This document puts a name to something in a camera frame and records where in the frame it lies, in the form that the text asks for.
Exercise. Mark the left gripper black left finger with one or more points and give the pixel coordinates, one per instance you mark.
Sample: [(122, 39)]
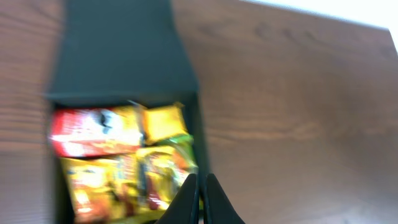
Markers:
[(185, 206)]

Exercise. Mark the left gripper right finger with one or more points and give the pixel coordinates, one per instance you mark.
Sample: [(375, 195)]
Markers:
[(218, 209)]

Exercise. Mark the yellow orange snack packet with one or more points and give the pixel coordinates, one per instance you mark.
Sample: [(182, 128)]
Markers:
[(92, 188)]

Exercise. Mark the yellow square snack packet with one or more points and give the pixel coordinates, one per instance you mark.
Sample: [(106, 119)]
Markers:
[(163, 122)]

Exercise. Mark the red Pringles can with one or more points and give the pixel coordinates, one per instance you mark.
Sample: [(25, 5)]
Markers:
[(92, 132)]

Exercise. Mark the dark green box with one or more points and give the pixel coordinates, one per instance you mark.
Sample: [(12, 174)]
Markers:
[(115, 51)]

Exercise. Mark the yellow chocolate snack packet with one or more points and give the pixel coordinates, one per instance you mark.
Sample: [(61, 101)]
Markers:
[(128, 185), (161, 176)]

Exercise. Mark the green yellow snack packet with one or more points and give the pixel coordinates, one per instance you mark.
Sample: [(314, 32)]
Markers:
[(183, 144)]

